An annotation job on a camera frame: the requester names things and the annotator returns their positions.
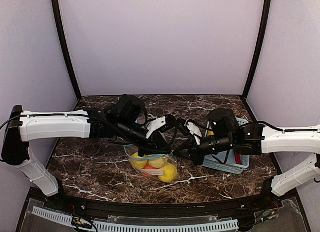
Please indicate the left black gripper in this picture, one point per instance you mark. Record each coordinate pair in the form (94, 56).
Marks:
(152, 143)

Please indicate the yellow mango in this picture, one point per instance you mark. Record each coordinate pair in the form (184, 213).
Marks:
(137, 161)

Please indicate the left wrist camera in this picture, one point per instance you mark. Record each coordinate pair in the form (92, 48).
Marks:
(162, 124)

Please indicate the black front table rail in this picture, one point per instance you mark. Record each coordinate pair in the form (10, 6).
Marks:
(242, 207)

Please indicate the pale yellow potato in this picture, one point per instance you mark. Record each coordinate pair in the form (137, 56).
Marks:
(158, 162)

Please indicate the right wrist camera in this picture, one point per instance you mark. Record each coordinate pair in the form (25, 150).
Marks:
(190, 128)

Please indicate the round yellow lemon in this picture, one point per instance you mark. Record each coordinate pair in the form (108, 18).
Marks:
(169, 173)

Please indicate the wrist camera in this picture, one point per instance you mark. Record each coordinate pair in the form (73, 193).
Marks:
(190, 128)
(162, 124)

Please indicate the orange fruit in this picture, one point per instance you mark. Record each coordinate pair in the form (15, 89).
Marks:
(148, 168)

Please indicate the black frame post left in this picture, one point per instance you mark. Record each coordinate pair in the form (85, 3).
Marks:
(64, 47)

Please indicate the black frame post right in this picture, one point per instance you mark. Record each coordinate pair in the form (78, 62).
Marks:
(258, 48)

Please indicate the black frame post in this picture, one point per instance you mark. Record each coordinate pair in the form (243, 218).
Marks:
(64, 47)
(258, 48)

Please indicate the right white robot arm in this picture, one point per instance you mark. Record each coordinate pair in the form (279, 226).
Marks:
(255, 138)

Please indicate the clear zip bag blue zipper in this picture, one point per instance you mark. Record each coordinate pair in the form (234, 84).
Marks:
(131, 149)

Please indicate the slotted grey cable duct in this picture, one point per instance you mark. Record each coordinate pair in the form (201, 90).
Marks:
(120, 223)

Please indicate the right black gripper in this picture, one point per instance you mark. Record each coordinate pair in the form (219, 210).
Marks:
(195, 150)

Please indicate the yellow fruit back left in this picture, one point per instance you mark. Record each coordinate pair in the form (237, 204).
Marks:
(210, 131)

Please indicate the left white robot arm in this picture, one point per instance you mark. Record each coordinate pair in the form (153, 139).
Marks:
(117, 120)

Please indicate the red chili pepper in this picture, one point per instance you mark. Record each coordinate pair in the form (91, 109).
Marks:
(238, 159)

